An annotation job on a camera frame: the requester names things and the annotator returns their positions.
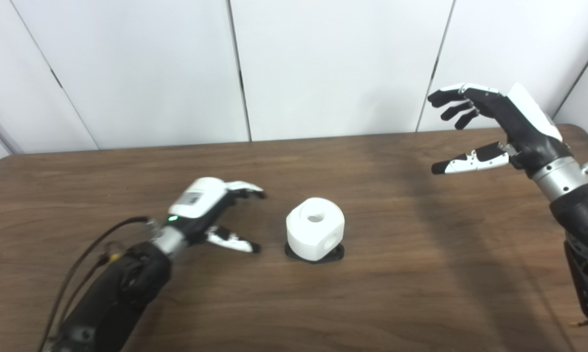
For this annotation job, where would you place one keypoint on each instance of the black flanged holder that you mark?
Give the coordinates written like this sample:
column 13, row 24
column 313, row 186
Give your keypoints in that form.
column 336, row 253

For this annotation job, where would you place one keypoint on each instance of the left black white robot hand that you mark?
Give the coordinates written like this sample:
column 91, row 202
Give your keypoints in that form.
column 201, row 200

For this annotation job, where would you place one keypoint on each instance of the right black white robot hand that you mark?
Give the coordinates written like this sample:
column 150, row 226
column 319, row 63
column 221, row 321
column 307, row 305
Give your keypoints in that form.
column 528, row 127

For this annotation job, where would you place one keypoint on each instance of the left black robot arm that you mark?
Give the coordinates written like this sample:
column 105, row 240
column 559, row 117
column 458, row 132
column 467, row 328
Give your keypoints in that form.
column 118, row 288

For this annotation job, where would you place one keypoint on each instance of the round white piece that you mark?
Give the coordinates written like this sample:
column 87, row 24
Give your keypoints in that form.
column 313, row 234

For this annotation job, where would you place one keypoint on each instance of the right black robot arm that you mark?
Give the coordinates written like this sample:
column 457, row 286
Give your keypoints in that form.
column 582, row 210

